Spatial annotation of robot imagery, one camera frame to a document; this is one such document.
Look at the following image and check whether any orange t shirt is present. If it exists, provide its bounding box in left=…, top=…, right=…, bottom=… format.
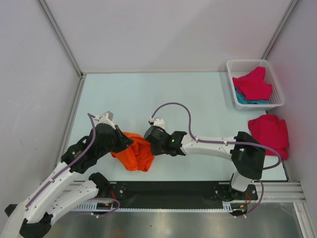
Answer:
left=111, top=132, right=155, bottom=172

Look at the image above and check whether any white plastic basket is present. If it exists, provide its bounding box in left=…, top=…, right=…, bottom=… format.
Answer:
left=226, top=59, right=285, bottom=111

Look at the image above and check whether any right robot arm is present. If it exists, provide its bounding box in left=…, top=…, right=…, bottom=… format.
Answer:
left=144, top=125, right=266, bottom=199

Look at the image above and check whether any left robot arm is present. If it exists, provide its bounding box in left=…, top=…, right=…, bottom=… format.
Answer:
left=1, top=123, right=133, bottom=238

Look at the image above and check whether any teal t shirt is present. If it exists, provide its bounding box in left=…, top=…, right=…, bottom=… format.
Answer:
left=234, top=86, right=269, bottom=105

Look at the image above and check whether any folded pink t shirt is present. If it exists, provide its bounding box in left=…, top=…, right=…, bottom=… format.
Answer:
left=248, top=115, right=290, bottom=160

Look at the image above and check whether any pink t shirt in basket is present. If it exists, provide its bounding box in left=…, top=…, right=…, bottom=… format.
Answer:
left=232, top=66, right=273, bottom=101

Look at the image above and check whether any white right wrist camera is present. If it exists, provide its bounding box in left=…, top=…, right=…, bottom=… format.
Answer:
left=149, top=118, right=165, bottom=130

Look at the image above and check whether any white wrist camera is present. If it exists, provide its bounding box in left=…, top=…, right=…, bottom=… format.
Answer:
left=94, top=111, right=115, bottom=128
left=149, top=118, right=165, bottom=130

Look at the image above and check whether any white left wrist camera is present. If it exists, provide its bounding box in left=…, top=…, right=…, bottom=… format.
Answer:
left=94, top=111, right=115, bottom=128

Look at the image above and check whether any white slotted cable duct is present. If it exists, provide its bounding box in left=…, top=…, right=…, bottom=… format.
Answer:
left=73, top=198, right=247, bottom=213

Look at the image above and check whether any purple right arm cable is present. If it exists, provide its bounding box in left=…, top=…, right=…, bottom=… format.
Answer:
left=151, top=101, right=284, bottom=172

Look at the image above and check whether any aluminium front rail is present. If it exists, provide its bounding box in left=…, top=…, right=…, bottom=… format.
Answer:
left=57, top=181, right=306, bottom=203

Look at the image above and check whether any left aluminium corner post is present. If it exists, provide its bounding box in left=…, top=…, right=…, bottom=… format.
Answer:
left=36, top=0, right=83, bottom=78

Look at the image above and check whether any aluminium corner post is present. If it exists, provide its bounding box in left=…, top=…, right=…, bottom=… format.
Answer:
left=36, top=0, right=83, bottom=78
left=261, top=0, right=302, bottom=60

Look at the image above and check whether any right aluminium corner post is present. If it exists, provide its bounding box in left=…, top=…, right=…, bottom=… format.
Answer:
left=261, top=0, right=302, bottom=60

